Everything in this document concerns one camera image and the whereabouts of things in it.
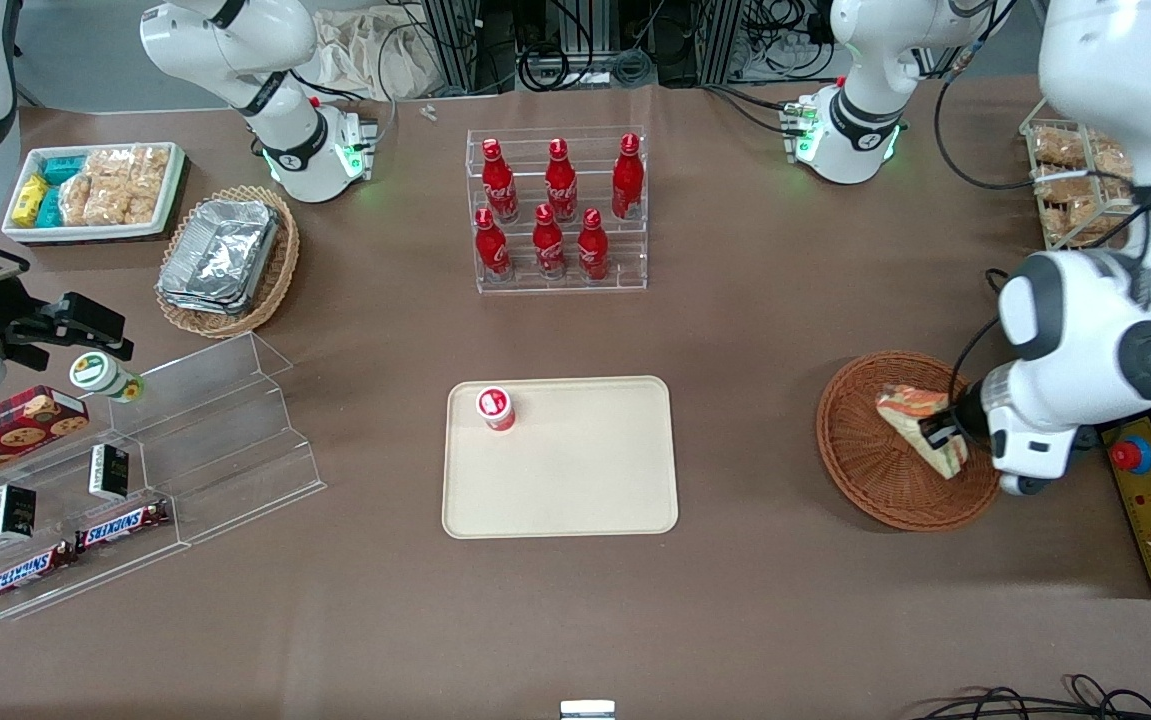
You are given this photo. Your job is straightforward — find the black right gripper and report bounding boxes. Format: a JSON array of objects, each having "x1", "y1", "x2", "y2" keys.
[{"x1": 0, "y1": 292, "x2": 135, "y2": 368}]

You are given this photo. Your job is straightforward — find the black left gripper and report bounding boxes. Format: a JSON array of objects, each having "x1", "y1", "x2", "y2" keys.
[{"x1": 920, "y1": 380, "x2": 996, "y2": 453}]

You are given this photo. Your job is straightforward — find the triangle sandwich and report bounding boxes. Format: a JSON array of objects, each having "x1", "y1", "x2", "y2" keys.
[{"x1": 874, "y1": 384, "x2": 972, "y2": 481}]

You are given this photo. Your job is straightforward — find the round brown wicker basket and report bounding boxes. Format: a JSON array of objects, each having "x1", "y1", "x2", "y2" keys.
[{"x1": 815, "y1": 350, "x2": 1005, "y2": 532}]

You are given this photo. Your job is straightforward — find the white rectangular snack tray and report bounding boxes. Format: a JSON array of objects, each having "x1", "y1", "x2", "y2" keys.
[{"x1": 1, "y1": 141, "x2": 187, "y2": 245}]

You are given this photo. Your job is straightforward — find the oval light wicker basket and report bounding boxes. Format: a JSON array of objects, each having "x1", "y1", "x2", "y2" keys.
[{"x1": 154, "y1": 184, "x2": 302, "y2": 340}]

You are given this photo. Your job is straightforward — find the cream plastic tray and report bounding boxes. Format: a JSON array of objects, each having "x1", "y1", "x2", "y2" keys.
[{"x1": 442, "y1": 376, "x2": 680, "y2": 540}]

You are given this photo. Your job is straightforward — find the green sunflower yogurt cup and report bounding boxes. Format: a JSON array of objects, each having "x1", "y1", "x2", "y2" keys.
[{"x1": 69, "y1": 351, "x2": 147, "y2": 405}]

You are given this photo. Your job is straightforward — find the red plaid cookie box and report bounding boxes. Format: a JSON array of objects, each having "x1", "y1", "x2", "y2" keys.
[{"x1": 0, "y1": 385, "x2": 91, "y2": 499}]

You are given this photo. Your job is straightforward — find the small black snack box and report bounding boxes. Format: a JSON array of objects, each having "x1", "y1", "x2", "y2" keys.
[
  {"x1": 87, "y1": 444, "x2": 132, "y2": 502},
  {"x1": 0, "y1": 483, "x2": 39, "y2": 543}
]

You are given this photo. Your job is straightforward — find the clear rice cracker pack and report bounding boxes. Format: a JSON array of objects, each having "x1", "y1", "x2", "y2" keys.
[
  {"x1": 86, "y1": 147, "x2": 135, "y2": 183},
  {"x1": 1035, "y1": 170, "x2": 1128, "y2": 246},
  {"x1": 93, "y1": 180, "x2": 162, "y2": 227},
  {"x1": 131, "y1": 145, "x2": 172, "y2": 191},
  {"x1": 61, "y1": 175, "x2": 96, "y2": 227},
  {"x1": 1085, "y1": 135, "x2": 1134, "y2": 183},
  {"x1": 1032, "y1": 125, "x2": 1088, "y2": 168}
]

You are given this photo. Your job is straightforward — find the yellow snack packet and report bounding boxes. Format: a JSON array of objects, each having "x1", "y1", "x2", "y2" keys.
[{"x1": 11, "y1": 174, "x2": 51, "y2": 228}]

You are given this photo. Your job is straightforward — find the clear acrylic stepped shelf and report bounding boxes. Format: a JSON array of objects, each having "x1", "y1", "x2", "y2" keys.
[{"x1": 0, "y1": 332, "x2": 327, "y2": 622}]

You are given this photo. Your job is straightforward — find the silver foil container stack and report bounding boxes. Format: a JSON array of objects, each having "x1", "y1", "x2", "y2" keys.
[{"x1": 156, "y1": 197, "x2": 282, "y2": 317}]

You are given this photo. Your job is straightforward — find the Snickers chocolate bar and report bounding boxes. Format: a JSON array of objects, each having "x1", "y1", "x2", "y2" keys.
[
  {"x1": 0, "y1": 541, "x2": 79, "y2": 605},
  {"x1": 74, "y1": 499, "x2": 172, "y2": 554}
]

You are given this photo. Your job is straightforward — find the clear acrylic bottle rack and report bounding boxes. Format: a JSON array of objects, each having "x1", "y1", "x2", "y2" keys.
[{"x1": 465, "y1": 126, "x2": 649, "y2": 295}]

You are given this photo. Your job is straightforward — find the red cola bottle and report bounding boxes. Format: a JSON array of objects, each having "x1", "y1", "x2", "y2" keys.
[
  {"x1": 532, "y1": 203, "x2": 568, "y2": 281},
  {"x1": 481, "y1": 138, "x2": 521, "y2": 224},
  {"x1": 474, "y1": 207, "x2": 513, "y2": 284},
  {"x1": 611, "y1": 132, "x2": 646, "y2": 221},
  {"x1": 576, "y1": 207, "x2": 611, "y2": 282},
  {"x1": 544, "y1": 138, "x2": 580, "y2": 223}
]

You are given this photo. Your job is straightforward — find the white cloth bag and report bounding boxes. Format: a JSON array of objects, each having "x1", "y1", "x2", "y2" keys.
[{"x1": 310, "y1": 8, "x2": 439, "y2": 102}]

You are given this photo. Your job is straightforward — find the red yogurt cup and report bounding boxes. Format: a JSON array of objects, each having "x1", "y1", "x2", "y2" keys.
[{"x1": 476, "y1": 386, "x2": 518, "y2": 433}]

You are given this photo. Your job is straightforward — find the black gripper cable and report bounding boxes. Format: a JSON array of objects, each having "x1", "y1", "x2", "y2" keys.
[{"x1": 950, "y1": 266, "x2": 1011, "y2": 403}]

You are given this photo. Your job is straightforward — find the metal wire basket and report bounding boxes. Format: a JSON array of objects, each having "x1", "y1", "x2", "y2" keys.
[{"x1": 1019, "y1": 94, "x2": 1151, "y2": 252}]

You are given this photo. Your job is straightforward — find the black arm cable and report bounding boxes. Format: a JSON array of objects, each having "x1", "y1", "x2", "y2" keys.
[{"x1": 933, "y1": 40, "x2": 1041, "y2": 193}]

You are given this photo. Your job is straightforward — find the black floor cables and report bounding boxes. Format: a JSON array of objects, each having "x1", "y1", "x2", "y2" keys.
[{"x1": 903, "y1": 673, "x2": 1151, "y2": 720}]

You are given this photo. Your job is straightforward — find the black background cable bundle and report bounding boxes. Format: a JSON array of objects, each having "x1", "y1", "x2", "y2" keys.
[{"x1": 515, "y1": 0, "x2": 661, "y2": 93}]

